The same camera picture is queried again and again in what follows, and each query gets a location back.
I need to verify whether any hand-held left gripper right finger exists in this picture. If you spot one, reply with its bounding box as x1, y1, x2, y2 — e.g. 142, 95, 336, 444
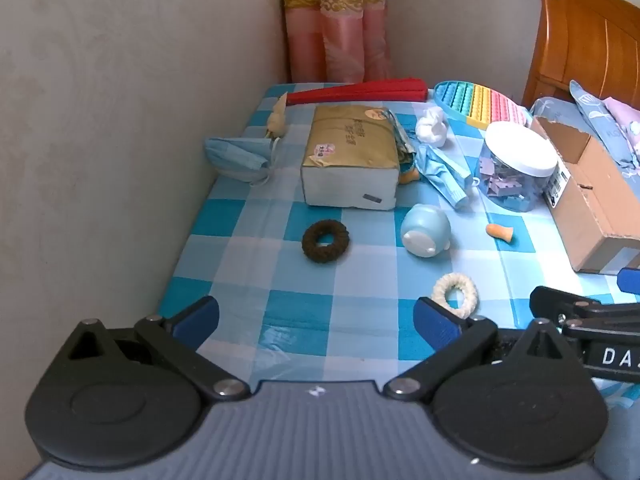
382, 296, 581, 401

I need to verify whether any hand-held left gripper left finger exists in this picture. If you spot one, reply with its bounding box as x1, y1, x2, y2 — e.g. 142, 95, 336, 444
60, 296, 251, 402

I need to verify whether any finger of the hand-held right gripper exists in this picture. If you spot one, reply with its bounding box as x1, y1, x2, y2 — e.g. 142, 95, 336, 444
529, 285, 640, 341
616, 266, 640, 295

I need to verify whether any white hair scrunchie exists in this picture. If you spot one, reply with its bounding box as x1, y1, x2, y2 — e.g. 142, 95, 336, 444
431, 272, 479, 319

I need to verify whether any cardboard box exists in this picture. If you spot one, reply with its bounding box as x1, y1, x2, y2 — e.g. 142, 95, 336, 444
530, 116, 640, 275

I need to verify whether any brown hair scrunchie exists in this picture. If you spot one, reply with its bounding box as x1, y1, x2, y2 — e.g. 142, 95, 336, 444
302, 220, 351, 263

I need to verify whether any blue face mask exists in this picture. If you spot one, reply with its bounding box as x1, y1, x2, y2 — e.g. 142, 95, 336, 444
415, 144, 473, 209
203, 136, 281, 187

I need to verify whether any cream small soft toy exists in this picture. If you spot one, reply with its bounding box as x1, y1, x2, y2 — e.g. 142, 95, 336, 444
266, 92, 290, 140

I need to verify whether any blue checkered tablecloth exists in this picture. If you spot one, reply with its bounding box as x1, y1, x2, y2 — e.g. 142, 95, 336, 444
157, 82, 640, 396

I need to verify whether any purple floral quilt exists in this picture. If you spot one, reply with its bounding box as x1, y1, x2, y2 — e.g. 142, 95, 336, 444
604, 96, 640, 161

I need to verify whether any clear jar with white lid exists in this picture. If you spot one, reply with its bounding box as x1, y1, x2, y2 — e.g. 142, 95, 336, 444
472, 122, 559, 212

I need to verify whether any blue floral pillow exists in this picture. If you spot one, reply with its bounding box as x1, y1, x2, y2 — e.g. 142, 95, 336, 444
570, 80, 640, 171

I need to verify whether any blue bed sheet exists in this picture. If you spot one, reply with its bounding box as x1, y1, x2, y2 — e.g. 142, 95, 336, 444
529, 96, 640, 181

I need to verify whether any yellow tissue packet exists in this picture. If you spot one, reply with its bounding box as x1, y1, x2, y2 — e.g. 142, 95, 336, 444
300, 105, 401, 211

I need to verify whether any white rolled sock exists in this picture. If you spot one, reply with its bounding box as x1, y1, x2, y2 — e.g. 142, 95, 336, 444
416, 108, 449, 147

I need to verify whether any rainbow pop bubble toy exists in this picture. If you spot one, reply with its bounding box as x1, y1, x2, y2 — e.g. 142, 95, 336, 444
432, 80, 531, 128

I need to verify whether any red folded fan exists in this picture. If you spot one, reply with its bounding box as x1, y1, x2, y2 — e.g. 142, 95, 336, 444
286, 78, 430, 107

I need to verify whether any wooden headboard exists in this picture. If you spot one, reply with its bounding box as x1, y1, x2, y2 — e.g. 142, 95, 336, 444
521, 0, 640, 111

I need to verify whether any pink curtain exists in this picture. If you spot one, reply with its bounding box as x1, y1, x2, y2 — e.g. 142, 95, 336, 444
278, 0, 391, 83

